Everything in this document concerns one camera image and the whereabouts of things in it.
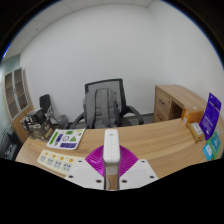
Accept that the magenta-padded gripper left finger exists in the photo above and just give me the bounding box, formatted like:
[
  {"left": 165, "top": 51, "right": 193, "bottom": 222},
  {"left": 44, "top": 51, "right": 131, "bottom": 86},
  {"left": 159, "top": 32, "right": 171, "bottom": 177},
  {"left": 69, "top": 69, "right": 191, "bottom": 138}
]
[{"left": 64, "top": 145, "right": 108, "bottom": 191}]

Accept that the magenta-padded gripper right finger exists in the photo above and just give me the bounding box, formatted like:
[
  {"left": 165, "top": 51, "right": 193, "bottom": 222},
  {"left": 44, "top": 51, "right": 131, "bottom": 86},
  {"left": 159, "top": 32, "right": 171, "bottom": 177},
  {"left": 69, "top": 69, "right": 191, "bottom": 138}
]
[{"left": 117, "top": 144, "right": 160, "bottom": 191}]

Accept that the white charger block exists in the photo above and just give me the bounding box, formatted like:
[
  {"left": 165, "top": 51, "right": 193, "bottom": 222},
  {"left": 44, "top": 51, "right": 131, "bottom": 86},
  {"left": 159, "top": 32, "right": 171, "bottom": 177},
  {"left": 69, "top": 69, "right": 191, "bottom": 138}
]
[{"left": 102, "top": 128, "right": 121, "bottom": 178}]

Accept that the cream power strip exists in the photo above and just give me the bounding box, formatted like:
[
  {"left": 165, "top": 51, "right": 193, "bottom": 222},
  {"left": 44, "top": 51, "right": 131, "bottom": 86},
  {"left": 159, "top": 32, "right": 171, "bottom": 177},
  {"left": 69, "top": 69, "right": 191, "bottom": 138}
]
[{"left": 36, "top": 148, "right": 83, "bottom": 174}]

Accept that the white printed sticker sheet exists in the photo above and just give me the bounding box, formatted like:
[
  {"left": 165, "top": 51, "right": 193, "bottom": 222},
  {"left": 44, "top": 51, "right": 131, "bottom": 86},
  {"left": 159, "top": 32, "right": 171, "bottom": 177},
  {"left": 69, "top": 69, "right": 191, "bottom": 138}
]
[{"left": 45, "top": 127, "right": 87, "bottom": 151}]

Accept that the grey backpack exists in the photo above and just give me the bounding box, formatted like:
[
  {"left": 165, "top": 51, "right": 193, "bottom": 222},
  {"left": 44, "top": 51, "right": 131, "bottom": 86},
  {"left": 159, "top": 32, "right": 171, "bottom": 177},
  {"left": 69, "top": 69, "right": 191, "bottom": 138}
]
[{"left": 82, "top": 87, "right": 122, "bottom": 130}]

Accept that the small tan box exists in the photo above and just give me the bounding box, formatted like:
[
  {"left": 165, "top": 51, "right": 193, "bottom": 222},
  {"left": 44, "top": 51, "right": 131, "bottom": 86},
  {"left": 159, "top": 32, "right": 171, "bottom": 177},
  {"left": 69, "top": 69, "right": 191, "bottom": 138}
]
[{"left": 186, "top": 121, "right": 205, "bottom": 143}]

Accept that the small blue box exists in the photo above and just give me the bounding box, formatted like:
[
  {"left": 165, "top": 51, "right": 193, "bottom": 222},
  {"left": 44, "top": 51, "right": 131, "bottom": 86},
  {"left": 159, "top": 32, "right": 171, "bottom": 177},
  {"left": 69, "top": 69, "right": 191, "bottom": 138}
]
[{"left": 202, "top": 143, "right": 215, "bottom": 162}]

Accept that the wooden drawer side desk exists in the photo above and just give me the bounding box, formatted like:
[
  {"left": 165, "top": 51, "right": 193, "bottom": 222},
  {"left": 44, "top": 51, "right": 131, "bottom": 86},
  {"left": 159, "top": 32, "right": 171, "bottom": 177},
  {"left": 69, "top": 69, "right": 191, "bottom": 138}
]
[{"left": 153, "top": 84, "right": 210, "bottom": 124}]

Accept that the orange box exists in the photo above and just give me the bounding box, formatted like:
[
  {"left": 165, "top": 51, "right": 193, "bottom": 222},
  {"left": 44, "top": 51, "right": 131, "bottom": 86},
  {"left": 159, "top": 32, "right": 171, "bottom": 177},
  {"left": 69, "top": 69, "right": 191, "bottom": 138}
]
[{"left": 180, "top": 106, "right": 205, "bottom": 125}]

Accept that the green box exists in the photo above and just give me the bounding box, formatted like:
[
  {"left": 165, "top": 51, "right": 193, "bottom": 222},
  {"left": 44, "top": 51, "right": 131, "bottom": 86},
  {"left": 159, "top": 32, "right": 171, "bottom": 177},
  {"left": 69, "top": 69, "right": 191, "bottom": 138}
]
[{"left": 208, "top": 131, "right": 223, "bottom": 160}]

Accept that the purple package card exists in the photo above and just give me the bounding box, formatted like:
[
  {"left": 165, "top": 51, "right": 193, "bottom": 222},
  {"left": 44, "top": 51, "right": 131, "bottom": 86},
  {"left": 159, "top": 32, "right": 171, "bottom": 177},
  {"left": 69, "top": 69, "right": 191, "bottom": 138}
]
[{"left": 198, "top": 92, "right": 223, "bottom": 141}]

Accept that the wooden shelf unit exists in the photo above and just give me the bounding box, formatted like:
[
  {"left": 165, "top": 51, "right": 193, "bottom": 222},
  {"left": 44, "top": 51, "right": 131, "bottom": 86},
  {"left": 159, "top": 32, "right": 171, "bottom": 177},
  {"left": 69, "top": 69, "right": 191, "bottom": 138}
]
[{"left": 3, "top": 67, "right": 35, "bottom": 144}]

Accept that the black mesh office chair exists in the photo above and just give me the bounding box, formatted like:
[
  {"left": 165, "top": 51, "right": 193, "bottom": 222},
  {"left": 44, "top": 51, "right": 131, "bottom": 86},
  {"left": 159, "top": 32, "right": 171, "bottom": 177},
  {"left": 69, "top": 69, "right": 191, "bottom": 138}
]
[{"left": 69, "top": 78, "right": 145, "bottom": 130}]

